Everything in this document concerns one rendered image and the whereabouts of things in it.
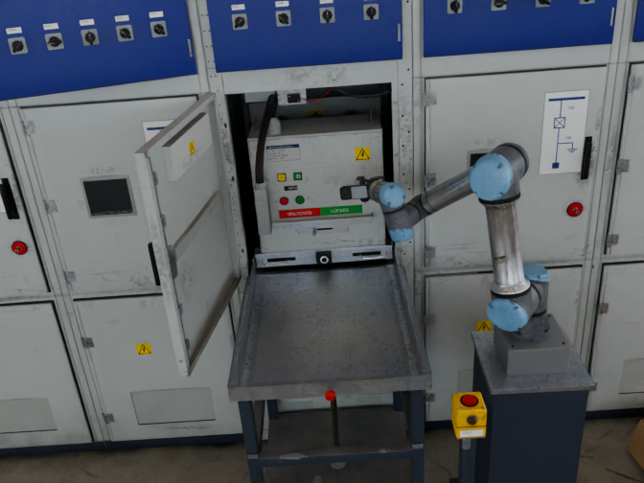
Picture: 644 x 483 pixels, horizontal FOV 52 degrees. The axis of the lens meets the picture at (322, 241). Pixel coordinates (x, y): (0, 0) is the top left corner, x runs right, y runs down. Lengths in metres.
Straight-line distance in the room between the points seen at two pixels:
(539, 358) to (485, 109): 0.86
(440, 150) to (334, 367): 0.87
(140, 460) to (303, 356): 1.25
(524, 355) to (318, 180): 0.96
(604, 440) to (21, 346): 2.48
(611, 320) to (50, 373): 2.34
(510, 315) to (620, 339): 1.09
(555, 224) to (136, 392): 1.85
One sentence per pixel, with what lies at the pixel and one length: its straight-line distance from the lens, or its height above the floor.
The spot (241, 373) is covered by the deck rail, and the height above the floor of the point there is 0.85.
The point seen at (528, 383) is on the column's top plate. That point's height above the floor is 0.75.
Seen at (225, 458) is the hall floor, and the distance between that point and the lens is 3.10.
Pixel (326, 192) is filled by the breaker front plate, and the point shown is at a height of 1.16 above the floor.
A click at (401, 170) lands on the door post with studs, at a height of 1.25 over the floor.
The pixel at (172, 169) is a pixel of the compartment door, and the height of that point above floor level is 1.47.
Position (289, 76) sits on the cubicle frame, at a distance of 2.35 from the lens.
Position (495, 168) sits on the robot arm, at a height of 1.47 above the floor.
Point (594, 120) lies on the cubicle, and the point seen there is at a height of 1.39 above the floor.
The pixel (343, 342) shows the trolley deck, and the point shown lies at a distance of 2.21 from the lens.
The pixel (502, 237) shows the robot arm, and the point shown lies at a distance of 1.95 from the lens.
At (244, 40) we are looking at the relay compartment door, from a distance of 2.31.
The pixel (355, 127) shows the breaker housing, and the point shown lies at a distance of 2.50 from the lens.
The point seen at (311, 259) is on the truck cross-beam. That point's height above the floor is 0.89.
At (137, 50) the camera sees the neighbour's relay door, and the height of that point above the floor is 1.75.
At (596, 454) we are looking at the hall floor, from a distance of 3.15.
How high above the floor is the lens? 2.13
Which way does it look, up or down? 27 degrees down
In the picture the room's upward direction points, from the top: 4 degrees counter-clockwise
